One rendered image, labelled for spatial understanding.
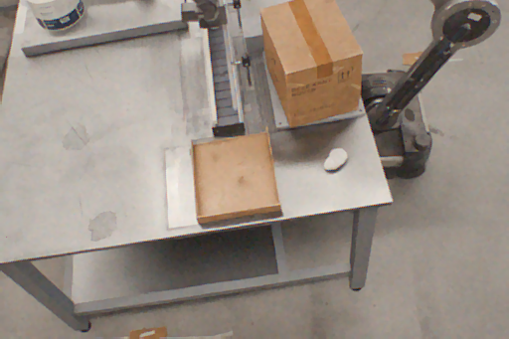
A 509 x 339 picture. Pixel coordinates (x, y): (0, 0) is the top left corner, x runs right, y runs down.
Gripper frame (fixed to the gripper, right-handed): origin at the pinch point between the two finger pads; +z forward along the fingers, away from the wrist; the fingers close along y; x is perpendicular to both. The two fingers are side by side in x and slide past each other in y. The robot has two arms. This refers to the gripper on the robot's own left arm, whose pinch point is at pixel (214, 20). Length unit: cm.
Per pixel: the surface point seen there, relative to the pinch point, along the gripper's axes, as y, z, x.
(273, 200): -11, -39, 63
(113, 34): 40.2, 12.5, -3.1
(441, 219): -86, 40, 97
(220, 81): 0.7, -11.5, 22.9
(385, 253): -57, 33, 107
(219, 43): -0.7, 0.3, 8.5
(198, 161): 11, -26, 48
